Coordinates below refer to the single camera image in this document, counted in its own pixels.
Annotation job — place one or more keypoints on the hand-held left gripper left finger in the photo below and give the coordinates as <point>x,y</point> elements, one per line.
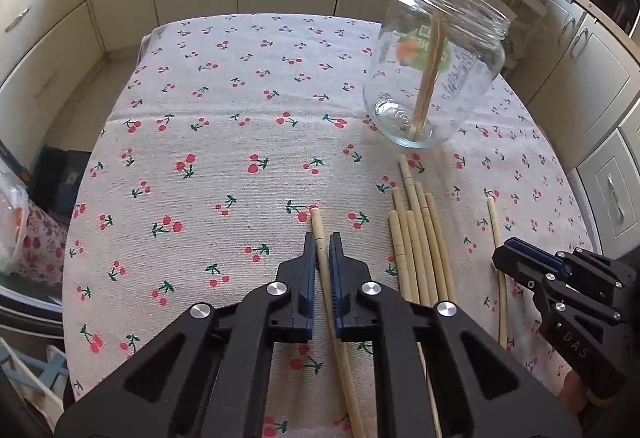
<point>311,268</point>

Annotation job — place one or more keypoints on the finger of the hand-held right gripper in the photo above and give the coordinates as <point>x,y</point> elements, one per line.
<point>520,268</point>
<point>595,270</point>

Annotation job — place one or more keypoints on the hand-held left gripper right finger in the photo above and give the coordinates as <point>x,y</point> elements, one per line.
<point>336,268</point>

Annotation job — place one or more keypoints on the pile of wooden chopsticks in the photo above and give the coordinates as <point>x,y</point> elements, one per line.
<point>415,243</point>

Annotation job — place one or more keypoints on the clear glass jar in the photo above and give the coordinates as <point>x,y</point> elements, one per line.
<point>465,67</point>

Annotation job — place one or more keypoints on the person's right hand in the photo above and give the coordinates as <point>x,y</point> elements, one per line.
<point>571,390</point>

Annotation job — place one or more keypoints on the cherry print tablecloth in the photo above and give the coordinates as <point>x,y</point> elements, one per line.
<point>225,117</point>

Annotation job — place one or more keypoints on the dark box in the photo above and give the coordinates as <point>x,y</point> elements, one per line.
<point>60,178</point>

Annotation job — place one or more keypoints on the floral cloth bag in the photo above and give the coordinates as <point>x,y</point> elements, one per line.
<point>45,243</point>

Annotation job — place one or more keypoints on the blue wooden stool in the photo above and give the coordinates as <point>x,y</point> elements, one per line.
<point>45,378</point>

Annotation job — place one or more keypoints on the clear plastic bag orange contents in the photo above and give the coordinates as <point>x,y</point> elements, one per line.
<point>12,223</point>

